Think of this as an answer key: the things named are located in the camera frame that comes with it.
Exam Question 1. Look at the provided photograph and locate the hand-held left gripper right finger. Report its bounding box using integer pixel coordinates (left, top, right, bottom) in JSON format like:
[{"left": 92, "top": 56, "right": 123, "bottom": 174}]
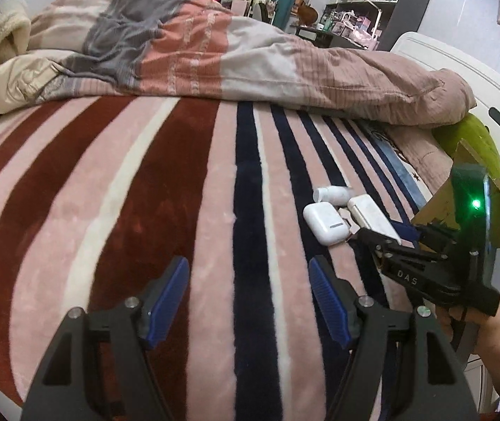
[{"left": 309, "top": 256, "right": 479, "bottom": 421}]

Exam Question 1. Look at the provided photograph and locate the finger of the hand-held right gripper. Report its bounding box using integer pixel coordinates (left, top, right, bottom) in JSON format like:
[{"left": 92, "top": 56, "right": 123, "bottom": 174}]
[
  {"left": 357, "top": 227, "right": 453, "bottom": 300},
  {"left": 401, "top": 223, "right": 459, "bottom": 252}
]

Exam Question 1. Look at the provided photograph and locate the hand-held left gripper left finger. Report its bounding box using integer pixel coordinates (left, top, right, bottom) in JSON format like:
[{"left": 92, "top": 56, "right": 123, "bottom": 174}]
[{"left": 21, "top": 256, "right": 190, "bottom": 421}]

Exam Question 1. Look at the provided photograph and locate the white rectangular power bank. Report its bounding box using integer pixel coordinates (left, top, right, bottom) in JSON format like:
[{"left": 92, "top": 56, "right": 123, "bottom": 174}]
[{"left": 347, "top": 194, "right": 403, "bottom": 246}]

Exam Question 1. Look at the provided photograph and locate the person's right hand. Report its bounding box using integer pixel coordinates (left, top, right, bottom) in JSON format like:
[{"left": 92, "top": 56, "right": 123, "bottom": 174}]
[{"left": 435, "top": 299, "right": 500, "bottom": 352}]

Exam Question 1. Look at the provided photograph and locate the small pale pink clip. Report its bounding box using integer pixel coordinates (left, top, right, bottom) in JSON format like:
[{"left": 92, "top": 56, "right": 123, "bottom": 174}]
[{"left": 338, "top": 208, "right": 362, "bottom": 242}]

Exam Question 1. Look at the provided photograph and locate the white earbud case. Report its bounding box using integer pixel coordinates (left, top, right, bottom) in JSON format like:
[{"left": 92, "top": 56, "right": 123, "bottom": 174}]
[{"left": 303, "top": 202, "right": 350, "bottom": 246}]

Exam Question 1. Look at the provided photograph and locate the striped fleece blanket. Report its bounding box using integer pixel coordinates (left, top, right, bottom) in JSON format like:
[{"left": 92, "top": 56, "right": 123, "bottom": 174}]
[{"left": 0, "top": 94, "right": 435, "bottom": 421}]

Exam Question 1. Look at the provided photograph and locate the small white cylindrical bottle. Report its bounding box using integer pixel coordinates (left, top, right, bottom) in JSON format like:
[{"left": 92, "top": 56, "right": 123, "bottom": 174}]
[{"left": 312, "top": 186, "right": 354, "bottom": 206}]

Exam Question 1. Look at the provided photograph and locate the green cushion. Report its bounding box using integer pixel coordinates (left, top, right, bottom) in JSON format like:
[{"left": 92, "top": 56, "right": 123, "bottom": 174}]
[{"left": 435, "top": 112, "right": 500, "bottom": 181}]

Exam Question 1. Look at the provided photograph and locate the white bed footboard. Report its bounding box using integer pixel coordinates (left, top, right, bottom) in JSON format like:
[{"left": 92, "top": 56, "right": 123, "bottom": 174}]
[{"left": 389, "top": 31, "right": 500, "bottom": 240}]

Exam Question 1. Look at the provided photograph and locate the dark desk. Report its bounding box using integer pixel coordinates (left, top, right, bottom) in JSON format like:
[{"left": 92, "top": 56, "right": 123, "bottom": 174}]
[{"left": 295, "top": 25, "right": 379, "bottom": 52}]

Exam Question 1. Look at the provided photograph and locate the cluttered shelf unit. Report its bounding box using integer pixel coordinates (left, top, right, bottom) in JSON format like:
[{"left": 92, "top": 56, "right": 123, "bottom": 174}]
[{"left": 324, "top": 0, "right": 409, "bottom": 50}]

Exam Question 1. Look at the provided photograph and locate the pink grey striped quilt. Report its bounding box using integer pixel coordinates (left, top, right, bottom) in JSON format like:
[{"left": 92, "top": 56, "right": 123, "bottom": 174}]
[{"left": 28, "top": 0, "right": 479, "bottom": 126}]

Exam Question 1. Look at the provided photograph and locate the beige cloth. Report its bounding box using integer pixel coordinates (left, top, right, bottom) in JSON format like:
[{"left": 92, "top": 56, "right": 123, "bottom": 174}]
[{"left": 0, "top": 50, "right": 66, "bottom": 138}]

